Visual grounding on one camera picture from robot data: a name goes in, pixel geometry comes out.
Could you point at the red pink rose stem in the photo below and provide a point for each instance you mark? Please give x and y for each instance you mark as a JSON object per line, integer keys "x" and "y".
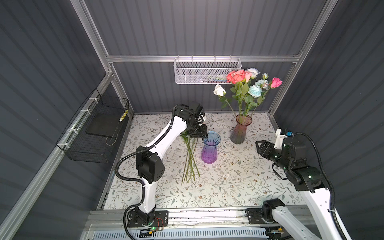
{"x": 239, "y": 89}

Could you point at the black wire basket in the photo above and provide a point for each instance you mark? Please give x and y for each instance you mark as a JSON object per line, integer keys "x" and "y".
{"x": 96, "y": 131}

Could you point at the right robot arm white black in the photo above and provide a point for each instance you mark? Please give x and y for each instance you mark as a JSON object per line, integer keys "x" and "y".
{"x": 289, "y": 154}

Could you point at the deep pink rose stem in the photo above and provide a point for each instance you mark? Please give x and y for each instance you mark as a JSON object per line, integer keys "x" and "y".
{"x": 231, "y": 77}

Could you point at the white wire mesh basket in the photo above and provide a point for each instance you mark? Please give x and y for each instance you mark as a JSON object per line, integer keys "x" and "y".
{"x": 189, "y": 71}

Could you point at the white cream rose stem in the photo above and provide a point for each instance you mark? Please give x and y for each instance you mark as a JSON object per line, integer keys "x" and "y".
{"x": 220, "y": 92}

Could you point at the tubes in white basket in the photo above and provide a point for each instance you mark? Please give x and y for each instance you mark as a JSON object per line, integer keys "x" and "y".
{"x": 213, "y": 79}

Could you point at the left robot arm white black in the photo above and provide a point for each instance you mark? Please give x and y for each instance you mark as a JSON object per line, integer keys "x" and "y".
{"x": 149, "y": 160}

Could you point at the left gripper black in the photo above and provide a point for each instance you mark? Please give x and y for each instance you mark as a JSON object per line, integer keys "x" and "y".
{"x": 203, "y": 131}

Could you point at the pink glass vase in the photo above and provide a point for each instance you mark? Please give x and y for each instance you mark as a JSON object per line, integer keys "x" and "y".
{"x": 238, "y": 134}

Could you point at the single dark pink bud stem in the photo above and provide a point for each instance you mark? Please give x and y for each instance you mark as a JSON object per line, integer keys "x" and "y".
{"x": 275, "y": 83}

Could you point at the blue purple glass vase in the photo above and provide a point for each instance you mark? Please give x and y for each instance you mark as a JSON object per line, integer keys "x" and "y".
{"x": 210, "y": 153}

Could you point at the yellow tube in basket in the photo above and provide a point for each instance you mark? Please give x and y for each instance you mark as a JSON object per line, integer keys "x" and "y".
{"x": 123, "y": 115}

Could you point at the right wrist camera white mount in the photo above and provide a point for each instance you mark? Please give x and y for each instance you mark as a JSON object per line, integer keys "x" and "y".
{"x": 280, "y": 135}

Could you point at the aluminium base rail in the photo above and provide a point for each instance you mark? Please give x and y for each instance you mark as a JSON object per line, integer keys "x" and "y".
{"x": 226, "y": 223}

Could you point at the white spray rose stem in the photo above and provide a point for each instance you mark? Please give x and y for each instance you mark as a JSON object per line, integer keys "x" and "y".
{"x": 257, "y": 94}

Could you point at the small pink spray roses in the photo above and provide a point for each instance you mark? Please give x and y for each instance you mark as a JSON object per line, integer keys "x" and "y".
{"x": 191, "y": 171}

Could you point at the light pink rose stem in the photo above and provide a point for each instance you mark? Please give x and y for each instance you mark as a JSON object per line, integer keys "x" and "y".
{"x": 247, "y": 76}

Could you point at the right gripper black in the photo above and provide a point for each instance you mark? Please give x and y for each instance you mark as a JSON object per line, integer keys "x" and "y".
{"x": 265, "y": 146}

